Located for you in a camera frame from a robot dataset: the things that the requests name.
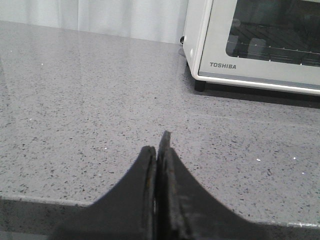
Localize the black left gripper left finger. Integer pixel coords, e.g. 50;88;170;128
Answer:
51;146;156;240

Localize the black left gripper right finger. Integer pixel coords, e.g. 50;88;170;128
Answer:
155;131;274;240

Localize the glass oven door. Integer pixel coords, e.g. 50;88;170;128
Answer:
197;0;320;90

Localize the white Toshiba toaster oven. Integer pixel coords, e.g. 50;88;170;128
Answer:
180;0;320;97

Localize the white curtain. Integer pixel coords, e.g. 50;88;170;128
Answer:
0;0;188;43

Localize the metal wire oven rack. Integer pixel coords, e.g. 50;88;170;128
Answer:
225;37;320;67

